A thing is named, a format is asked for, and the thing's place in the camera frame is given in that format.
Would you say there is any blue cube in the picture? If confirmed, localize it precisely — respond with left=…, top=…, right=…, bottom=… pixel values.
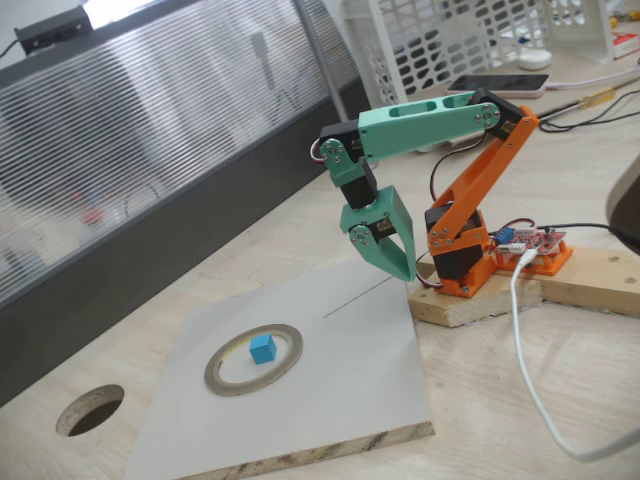
left=248, top=333, right=278, bottom=365

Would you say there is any wooden base block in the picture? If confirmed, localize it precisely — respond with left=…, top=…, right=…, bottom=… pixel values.
left=407, top=252, right=544, bottom=329

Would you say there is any white laminated chipboard panel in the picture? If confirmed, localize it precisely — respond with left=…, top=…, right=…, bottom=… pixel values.
left=123, top=248, right=435, bottom=480

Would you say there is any red controller board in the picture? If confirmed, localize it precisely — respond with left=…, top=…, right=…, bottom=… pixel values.
left=492, top=224, right=569, bottom=256

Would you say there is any white perforated plastic basket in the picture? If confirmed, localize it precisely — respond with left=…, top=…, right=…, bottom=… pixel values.
left=342, top=0, right=615, bottom=121

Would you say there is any smartphone in pink case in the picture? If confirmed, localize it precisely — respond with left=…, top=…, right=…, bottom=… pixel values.
left=446, top=73, right=551, bottom=100

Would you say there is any pale wooden base plank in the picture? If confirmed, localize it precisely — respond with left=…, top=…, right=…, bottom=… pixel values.
left=537, top=244, right=640, bottom=317

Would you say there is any white earbuds case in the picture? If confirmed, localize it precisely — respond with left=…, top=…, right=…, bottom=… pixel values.
left=517, top=48, right=554, bottom=71

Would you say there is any grey rounded object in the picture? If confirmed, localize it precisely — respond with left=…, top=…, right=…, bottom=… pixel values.
left=604, top=154, right=640, bottom=254

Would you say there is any ribbed glass desk partition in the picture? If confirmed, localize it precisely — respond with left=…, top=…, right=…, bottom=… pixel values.
left=0, top=0, right=374, bottom=406

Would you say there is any black box on partition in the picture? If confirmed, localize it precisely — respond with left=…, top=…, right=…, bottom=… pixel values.
left=13, top=5, right=92, bottom=54

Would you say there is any white usb cable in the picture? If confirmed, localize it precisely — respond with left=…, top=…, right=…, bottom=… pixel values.
left=509, top=249, right=640, bottom=462

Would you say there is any orange controller board mount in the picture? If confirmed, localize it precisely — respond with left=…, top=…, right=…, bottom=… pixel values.
left=492, top=239, right=574, bottom=277

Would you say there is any thin black power cable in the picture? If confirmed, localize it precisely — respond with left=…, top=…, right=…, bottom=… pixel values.
left=537, top=221, right=640, bottom=254

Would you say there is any grey ring of tape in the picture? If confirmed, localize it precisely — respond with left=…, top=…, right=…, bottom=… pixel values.
left=203, top=323, right=304, bottom=397

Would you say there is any yellow handled screwdriver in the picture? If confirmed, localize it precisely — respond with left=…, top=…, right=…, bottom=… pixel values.
left=542, top=74, right=640, bottom=121

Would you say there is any white phone charging cable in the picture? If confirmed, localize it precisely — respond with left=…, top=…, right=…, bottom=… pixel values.
left=547, top=67, right=640, bottom=92

